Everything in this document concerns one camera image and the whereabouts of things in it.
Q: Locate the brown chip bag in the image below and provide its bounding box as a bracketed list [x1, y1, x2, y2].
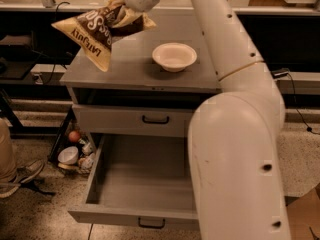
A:
[52, 0, 156, 72]

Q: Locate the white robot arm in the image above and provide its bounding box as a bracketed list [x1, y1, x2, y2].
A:
[125, 0, 291, 240]

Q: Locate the white bowl on counter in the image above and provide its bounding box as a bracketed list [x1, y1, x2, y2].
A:
[152, 43, 197, 72]

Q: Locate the closed grey upper drawer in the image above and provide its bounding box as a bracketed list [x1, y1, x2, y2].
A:
[73, 105, 193, 137]

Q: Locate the grey drawer cabinet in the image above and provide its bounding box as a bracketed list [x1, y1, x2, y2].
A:
[59, 7, 223, 232]

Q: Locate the open grey bottom drawer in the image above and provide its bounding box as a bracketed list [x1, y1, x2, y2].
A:
[69, 134, 199, 230]

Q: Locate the red apple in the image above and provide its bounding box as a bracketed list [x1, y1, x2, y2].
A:
[68, 131, 81, 143]

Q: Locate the small can in basket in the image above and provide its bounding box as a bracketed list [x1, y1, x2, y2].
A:
[82, 143, 93, 155]

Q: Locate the black power adapter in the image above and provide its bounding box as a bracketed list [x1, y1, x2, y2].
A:
[271, 68, 290, 79]

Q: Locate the white bowl in basket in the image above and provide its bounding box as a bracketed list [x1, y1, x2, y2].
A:
[58, 146, 79, 165]

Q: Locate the white crumpled item in basket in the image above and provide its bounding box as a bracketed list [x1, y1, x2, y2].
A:
[78, 153, 95, 170]

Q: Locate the person's beige trouser leg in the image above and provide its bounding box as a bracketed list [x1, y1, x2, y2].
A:
[0, 118, 17, 182]

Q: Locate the person's sneaker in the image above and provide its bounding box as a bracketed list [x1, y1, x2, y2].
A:
[0, 160, 45, 199]

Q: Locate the cardboard box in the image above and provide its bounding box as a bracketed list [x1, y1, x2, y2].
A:
[287, 187, 320, 240]

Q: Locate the black cable left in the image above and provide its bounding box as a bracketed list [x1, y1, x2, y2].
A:
[31, 1, 75, 86]

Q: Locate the black upper drawer handle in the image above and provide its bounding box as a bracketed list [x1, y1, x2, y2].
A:
[141, 115, 170, 125]

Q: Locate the black drawer handle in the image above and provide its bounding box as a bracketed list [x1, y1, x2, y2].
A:
[137, 217, 166, 230]
[141, 115, 170, 125]

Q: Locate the black bottom drawer handle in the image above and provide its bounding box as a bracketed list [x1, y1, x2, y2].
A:
[137, 217, 166, 230]

